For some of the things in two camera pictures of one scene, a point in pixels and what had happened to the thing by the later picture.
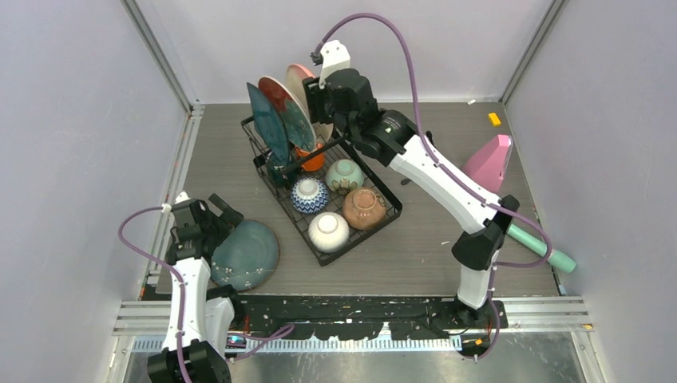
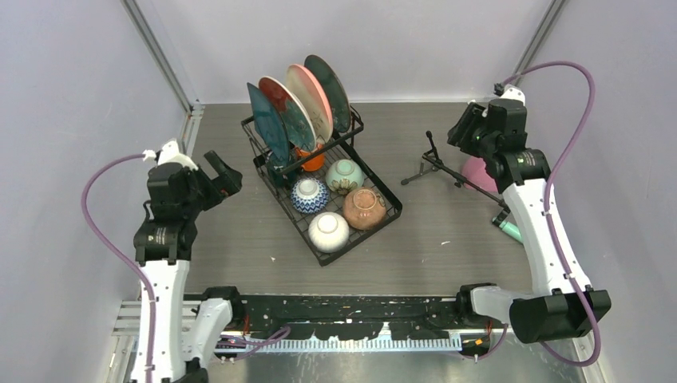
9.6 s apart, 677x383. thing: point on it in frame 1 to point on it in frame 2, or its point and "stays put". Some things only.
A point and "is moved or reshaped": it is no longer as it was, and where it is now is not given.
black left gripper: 225,227 to 230,180
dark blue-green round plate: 247,257 is moved or reshaped
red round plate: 300,124 stays put
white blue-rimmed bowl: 328,232 stays put
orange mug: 313,164 stays put
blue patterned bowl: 309,195 stays put
